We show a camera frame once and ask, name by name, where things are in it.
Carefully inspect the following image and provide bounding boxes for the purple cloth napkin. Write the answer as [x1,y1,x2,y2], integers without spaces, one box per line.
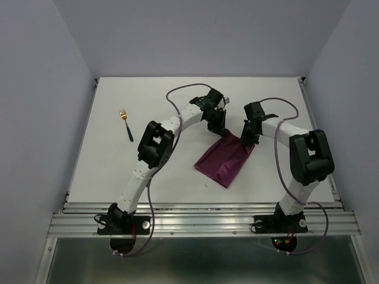
[194,130,255,188]

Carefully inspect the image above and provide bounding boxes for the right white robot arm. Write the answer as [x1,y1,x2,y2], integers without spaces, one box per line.
[241,102,335,234]

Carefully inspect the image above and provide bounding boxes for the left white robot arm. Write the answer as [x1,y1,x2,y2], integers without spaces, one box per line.
[105,88,229,234]

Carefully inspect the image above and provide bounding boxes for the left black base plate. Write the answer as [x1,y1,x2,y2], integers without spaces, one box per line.
[94,214,152,235]

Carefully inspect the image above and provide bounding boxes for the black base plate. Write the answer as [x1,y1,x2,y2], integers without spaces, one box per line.
[250,215,308,235]
[94,214,152,235]

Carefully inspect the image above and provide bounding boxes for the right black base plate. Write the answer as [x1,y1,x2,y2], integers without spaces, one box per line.
[250,215,308,235]

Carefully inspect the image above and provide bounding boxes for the gold fork dark handle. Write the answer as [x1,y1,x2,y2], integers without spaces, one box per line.
[120,109,134,142]

